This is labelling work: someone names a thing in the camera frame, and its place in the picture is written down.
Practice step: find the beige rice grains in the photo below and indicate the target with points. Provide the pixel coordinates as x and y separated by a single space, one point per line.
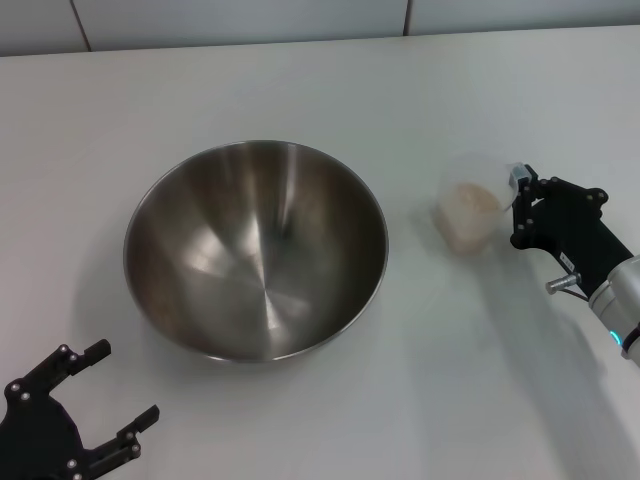
470 200

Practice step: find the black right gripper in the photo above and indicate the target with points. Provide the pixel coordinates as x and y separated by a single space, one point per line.
575 230

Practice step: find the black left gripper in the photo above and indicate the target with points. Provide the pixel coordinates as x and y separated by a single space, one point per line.
35 440

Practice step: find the clear plastic measuring cup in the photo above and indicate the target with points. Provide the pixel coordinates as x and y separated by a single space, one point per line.
467 230

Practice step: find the stainless steel mixing bowl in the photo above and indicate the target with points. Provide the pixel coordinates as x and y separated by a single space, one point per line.
260 250

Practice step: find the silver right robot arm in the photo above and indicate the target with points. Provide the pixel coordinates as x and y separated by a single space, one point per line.
620 300

